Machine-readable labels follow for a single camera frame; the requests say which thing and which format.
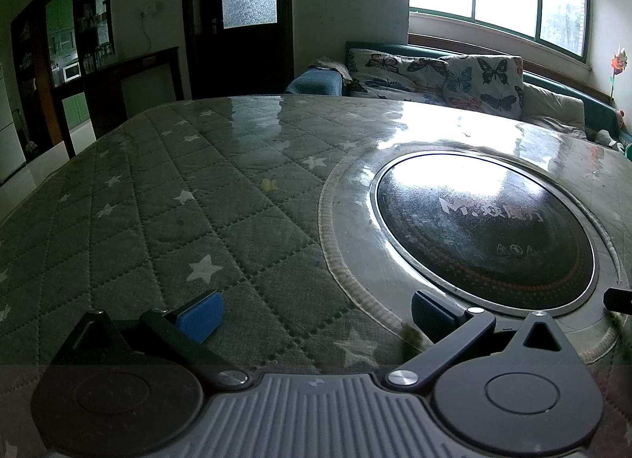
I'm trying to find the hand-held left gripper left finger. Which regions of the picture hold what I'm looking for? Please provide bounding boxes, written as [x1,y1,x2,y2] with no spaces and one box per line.
[49,290,250,388]

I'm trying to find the colourful pinwheel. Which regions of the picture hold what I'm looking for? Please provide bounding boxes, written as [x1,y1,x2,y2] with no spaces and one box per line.
[608,47,628,106]

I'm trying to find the dark wooden display shelf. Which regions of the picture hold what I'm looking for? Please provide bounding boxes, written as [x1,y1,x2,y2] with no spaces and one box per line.
[10,0,119,154]

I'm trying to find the blue corner sofa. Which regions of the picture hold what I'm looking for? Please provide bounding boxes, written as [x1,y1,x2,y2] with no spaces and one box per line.
[285,41,632,163]

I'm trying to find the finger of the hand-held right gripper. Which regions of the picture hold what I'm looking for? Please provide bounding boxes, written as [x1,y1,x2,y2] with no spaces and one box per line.
[603,287,632,313]

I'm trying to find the square butterfly print pillow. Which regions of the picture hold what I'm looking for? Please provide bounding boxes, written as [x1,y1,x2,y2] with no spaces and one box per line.
[442,54,525,118]

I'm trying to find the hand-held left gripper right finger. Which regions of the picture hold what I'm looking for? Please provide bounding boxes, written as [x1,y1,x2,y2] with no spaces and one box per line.
[387,290,586,392]

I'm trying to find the grey plush toy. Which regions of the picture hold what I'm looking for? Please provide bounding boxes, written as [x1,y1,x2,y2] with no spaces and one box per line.
[595,128,624,151]

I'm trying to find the long butterfly print pillow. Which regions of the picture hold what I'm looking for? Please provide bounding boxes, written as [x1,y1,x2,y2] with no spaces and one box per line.
[346,47,450,106]

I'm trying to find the beige crumpled cloth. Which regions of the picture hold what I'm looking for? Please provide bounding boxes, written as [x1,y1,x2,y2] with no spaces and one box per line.
[310,57,352,82]

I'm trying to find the plain white pillow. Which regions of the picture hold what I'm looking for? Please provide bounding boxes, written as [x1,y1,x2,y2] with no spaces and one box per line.
[521,83,588,138]

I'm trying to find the dark door with frosted glass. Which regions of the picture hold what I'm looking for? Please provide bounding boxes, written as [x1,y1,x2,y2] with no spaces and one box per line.
[180,0,296,101]

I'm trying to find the round black induction cooktop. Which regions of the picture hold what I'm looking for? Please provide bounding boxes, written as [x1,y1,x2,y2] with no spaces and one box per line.
[368,152,618,319]

